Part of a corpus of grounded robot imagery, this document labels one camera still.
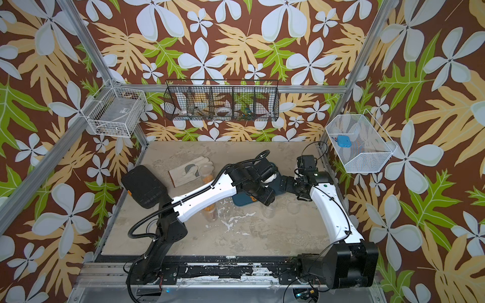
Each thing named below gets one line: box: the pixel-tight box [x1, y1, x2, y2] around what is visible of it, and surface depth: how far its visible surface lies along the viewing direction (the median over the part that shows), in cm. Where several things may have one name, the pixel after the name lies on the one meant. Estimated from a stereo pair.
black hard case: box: [121, 164, 168, 209], surface depth 95 cm
